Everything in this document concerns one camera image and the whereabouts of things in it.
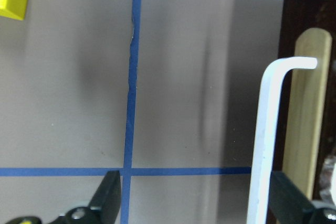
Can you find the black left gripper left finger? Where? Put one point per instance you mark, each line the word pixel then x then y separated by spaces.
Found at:
pixel 106 201

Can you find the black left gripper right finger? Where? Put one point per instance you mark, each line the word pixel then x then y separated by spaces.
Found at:
pixel 287 202

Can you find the dark wooden drawer box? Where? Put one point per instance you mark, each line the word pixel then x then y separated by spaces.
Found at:
pixel 297 17

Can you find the white drawer handle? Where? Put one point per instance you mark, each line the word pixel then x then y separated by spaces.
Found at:
pixel 265 132

